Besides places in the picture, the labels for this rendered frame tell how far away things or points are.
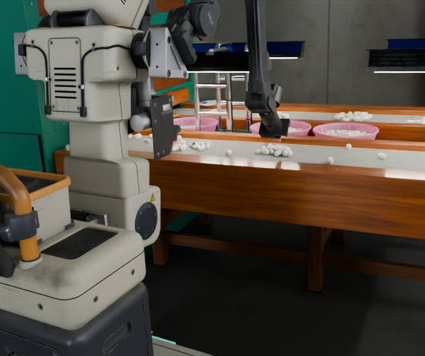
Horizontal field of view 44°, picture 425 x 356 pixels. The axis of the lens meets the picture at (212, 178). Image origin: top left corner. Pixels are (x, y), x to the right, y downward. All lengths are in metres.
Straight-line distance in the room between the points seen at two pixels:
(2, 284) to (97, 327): 0.21
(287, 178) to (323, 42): 2.61
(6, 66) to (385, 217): 1.46
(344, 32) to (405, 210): 2.66
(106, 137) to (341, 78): 3.05
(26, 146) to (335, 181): 1.20
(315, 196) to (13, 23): 1.24
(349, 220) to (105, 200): 0.76
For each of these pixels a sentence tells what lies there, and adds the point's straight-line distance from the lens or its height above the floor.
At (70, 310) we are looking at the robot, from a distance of 1.03.
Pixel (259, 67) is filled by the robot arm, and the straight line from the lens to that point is 1.66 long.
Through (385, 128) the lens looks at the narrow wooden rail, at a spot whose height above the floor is 0.75.
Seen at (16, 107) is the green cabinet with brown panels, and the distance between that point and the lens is 2.16.
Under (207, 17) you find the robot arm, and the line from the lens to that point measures 1.34.
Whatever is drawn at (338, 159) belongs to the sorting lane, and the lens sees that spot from 1.91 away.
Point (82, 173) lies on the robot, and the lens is 1.42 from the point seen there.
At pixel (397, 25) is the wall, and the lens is 4.09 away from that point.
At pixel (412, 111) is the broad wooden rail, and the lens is 2.70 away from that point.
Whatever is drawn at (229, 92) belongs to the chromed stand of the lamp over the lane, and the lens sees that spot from 2.22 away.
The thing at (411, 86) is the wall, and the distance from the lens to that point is 4.11.
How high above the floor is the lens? 1.25
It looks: 17 degrees down
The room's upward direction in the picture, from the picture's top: 3 degrees counter-clockwise
